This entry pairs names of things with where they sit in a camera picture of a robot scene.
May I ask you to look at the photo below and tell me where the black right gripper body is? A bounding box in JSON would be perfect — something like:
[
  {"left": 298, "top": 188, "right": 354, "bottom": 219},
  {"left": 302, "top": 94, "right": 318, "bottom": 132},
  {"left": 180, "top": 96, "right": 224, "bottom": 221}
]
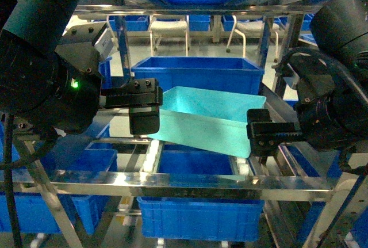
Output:
[{"left": 296, "top": 93, "right": 367, "bottom": 151}]

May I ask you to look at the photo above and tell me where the blue crate behind teal bin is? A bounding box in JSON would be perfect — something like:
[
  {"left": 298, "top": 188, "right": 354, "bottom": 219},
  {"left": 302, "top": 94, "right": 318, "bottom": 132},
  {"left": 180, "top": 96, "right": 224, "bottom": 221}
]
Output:
[{"left": 132, "top": 56, "right": 265, "bottom": 95}]

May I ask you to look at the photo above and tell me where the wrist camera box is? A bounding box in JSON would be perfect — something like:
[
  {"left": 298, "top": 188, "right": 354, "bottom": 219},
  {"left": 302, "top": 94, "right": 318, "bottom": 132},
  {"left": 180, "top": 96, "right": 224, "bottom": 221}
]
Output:
[
  {"left": 55, "top": 21, "right": 114, "bottom": 76},
  {"left": 274, "top": 53, "right": 335, "bottom": 105}
]

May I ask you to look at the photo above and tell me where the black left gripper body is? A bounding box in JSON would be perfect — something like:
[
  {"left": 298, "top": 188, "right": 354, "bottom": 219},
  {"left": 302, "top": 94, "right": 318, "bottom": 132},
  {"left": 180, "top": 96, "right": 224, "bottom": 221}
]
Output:
[{"left": 1, "top": 58, "right": 102, "bottom": 133}]

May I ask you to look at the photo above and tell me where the white roller track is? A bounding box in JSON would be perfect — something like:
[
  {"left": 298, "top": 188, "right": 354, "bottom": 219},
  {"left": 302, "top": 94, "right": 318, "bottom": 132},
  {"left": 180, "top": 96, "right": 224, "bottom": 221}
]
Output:
[{"left": 140, "top": 140, "right": 165, "bottom": 173}]

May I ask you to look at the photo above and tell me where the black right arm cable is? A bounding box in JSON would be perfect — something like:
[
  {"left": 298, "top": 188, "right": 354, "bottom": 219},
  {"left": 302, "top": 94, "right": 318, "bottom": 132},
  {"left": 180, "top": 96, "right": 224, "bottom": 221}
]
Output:
[{"left": 273, "top": 47, "right": 368, "bottom": 108}]

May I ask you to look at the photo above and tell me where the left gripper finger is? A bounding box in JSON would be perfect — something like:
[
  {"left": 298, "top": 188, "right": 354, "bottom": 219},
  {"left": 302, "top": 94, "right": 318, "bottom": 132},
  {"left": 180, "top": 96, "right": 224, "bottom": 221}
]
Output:
[
  {"left": 100, "top": 78, "right": 163, "bottom": 109},
  {"left": 128, "top": 106, "right": 160, "bottom": 135}
]

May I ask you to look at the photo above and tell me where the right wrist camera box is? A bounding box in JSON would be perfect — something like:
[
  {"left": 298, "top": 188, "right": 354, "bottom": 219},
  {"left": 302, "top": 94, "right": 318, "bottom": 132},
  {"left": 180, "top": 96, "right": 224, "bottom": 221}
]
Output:
[{"left": 274, "top": 53, "right": 335, "bottom": 105}]

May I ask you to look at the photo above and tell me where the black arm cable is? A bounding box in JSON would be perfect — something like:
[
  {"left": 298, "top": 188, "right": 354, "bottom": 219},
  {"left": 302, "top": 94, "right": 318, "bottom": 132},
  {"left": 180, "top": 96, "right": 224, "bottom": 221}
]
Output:
[
  {"left": 273, "top": 47, "right": 368, "bottom": 108},
  {"left": 0, "top": 112, "right": 58, "bottom": 248}
]

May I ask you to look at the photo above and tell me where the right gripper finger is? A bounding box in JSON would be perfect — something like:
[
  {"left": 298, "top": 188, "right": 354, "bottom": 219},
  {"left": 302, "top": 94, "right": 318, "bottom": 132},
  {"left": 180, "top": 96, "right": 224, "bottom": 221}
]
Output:
[
  {"left": 247, "top": 121, "right": 305, "bottom": 157},
  {"left": 247, "top": 109, "right": 273, "bottom": 124}
]

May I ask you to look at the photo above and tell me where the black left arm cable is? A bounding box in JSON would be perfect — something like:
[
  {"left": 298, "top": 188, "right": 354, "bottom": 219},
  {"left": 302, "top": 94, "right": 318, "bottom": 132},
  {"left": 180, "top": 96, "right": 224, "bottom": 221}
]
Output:
[{"left": 0, "top": 112, "right": 58, "bottom": 248}]

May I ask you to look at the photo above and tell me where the blue crate lower middle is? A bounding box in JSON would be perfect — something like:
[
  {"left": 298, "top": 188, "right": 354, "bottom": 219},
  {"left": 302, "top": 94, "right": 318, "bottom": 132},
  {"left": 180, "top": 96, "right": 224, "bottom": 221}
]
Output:
[{"left": 137, "top": 144, "right": 265, "bottom": 242}]

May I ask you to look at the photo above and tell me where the blue crate lower left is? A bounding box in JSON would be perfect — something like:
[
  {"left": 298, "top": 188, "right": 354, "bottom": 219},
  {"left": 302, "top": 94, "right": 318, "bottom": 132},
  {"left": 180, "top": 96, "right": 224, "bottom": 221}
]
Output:
[{"left": 14, "top": 125, "right": 117, "bottom": 235}]

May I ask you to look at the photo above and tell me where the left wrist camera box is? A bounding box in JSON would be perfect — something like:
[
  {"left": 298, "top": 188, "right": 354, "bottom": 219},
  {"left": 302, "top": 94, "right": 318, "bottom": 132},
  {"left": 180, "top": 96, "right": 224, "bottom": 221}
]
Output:
[{"left": 55, "top": 21, "right": 114, "bottom": 76}]

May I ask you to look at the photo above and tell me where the teal plastic bin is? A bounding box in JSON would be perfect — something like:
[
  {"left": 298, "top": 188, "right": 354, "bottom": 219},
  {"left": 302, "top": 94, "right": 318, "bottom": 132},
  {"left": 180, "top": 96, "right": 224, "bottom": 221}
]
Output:
[{"left": 149, "top": 86, "right": 266, "bottom": 158}]

